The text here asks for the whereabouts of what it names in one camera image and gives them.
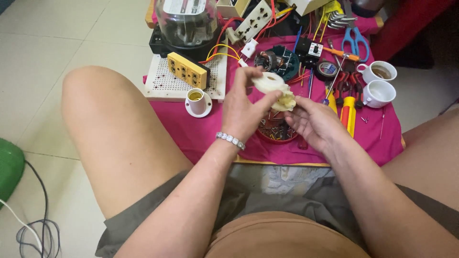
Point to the yellow socket block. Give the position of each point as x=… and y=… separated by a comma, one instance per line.
x=187, y=70

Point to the red black pliers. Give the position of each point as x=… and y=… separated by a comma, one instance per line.
x=356, y=87
x=342, y=84

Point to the person's left leg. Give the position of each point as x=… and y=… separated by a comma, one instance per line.
x=118, y=143

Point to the person's left hand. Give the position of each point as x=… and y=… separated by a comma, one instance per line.
x=241, y=107

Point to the black circuit breaker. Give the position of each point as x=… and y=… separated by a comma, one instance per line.
x=308, y=52

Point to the pink table cloth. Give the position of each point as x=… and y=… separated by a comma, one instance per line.
x=200, y=136

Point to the white perforated board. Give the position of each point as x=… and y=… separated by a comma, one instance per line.
x=161, y=84

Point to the yellow screwdriver with blue tip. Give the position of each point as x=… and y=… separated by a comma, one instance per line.
x=331, y=100

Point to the white ceramic lamp socket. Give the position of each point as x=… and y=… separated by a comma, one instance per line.
x=198, y=102

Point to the green motor assembly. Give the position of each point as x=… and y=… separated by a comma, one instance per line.
x=278, y=61

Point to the cream plastic lamp holder part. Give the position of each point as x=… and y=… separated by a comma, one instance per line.
x=275, y=91

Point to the brown shirt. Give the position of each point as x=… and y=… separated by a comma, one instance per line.
x=283, y=236

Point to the white multi socket strip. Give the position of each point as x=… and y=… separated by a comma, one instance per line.
x=252, y=22

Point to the red bowl of screws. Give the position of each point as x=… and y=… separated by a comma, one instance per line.
x=275, y=129

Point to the empty white cup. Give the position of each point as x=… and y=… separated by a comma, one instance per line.
x=379, y=94

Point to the person's leg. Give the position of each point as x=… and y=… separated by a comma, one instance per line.
x=430, y=157
x=118, y=143

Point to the white cup with tea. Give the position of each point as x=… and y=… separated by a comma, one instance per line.
x=378, y=71

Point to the person's right leg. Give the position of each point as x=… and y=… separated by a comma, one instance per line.
x=430, y=157

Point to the green plastic object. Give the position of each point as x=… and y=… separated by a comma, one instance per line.
x=10, y=170

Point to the set of hex keys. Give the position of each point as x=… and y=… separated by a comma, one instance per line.
x=339, y=19

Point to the glass domed electric meter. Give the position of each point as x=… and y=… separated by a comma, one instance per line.
x=186, y=25

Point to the white box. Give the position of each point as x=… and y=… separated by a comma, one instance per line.
x=233, y=7

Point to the olive green shorts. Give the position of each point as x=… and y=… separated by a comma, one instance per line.
x=251, y=193

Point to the person's right hand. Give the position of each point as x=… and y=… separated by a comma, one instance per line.
x=315, y=122

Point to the black electrical tape roll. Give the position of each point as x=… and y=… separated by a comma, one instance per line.
x=326, y=70

